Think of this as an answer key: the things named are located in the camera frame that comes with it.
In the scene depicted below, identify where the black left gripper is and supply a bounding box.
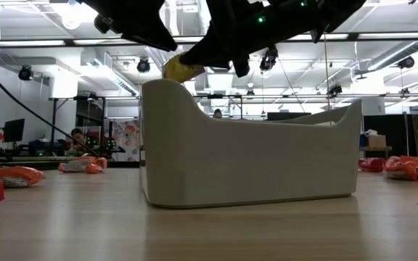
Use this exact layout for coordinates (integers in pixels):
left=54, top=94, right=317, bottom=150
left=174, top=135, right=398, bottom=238
left=81, top=0, right=178, bottom=52

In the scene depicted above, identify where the orange candy wrapper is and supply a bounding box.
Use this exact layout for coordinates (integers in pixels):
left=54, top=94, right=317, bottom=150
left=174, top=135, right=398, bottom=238
left=57, top=155, right=108, bottom=175
left=382, top=154, right=418, bottom=181
left=0, top=165, right=46, bottom=189

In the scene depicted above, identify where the black wide monitor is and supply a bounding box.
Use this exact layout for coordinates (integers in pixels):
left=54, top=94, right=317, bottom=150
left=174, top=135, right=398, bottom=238
left=266, top=112, right=312, bottom=123

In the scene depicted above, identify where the light grey plastic bin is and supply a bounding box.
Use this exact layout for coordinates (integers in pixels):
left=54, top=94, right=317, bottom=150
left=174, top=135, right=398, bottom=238
left=139, top=79, right=363, bottom=210

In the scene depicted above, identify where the cardboard box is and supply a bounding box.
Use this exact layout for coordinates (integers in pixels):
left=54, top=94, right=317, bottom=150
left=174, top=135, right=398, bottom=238
left=367, top=134, right=387, bottom=149

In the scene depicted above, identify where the yellow candy packet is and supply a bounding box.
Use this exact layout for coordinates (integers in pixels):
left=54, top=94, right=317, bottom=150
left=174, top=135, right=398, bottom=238
left=163, top=51, right=207, bottom=84

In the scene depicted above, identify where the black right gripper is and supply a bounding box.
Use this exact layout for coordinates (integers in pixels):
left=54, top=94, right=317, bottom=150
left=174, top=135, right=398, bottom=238
left=179, top=0, right=326, bottom=78

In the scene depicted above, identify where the black aluminium table frame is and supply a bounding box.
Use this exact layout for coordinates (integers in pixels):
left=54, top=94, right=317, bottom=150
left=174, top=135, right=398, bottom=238
left=0, top=154, right=142, bottom=170

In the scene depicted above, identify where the black metal workstation frame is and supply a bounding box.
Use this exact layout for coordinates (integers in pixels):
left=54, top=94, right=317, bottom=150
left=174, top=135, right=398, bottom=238
left=49, top=94, right=142, bottom=160

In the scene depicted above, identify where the thin hanging cable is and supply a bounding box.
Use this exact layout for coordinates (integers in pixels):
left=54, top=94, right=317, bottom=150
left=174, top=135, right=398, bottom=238
left=321, top=34, right=332, bottom=112

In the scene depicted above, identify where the black overhead crossbar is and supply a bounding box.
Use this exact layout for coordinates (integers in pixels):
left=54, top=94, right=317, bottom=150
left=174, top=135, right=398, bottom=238
left=0, top=32, right=418, bottom=48

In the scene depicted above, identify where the black ceiling spotlight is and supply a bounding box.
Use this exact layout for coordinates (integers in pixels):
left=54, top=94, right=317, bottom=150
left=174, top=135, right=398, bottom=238
left=136, top=57, right=152, bottom=74
left=397, top=55, right=416, bottom=70
left=17, top=65, right=34, bottom=81
left=259, top=44, right=279, bottom=73
left=327, top=83, right=343, bottom=99

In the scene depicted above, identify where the floral poster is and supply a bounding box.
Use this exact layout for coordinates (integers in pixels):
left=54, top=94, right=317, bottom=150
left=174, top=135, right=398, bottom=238
left=111, top=120, right=141, bottom=162

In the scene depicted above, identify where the black computer monitor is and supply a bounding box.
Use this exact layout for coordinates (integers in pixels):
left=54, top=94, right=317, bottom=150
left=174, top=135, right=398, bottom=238
left=2, top=118, right=25, bottom=143

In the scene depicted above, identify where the black partition panel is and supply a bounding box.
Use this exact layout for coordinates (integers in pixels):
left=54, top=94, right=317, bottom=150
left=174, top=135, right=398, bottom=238
left=363, top=115, right=410, bottom=159

